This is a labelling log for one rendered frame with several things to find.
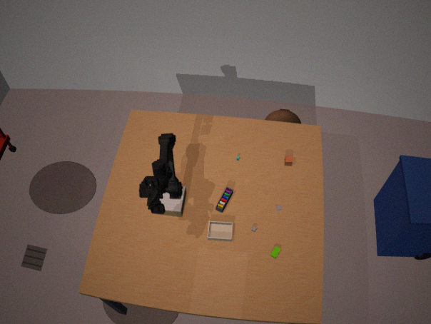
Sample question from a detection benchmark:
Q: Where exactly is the small green block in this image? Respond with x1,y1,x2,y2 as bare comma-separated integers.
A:
271,246,281,258

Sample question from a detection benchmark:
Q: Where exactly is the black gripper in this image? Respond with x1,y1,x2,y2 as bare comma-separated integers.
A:
143,176,166,215

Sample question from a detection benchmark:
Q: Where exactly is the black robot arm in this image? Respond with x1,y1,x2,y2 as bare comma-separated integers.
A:
139,133,183,199

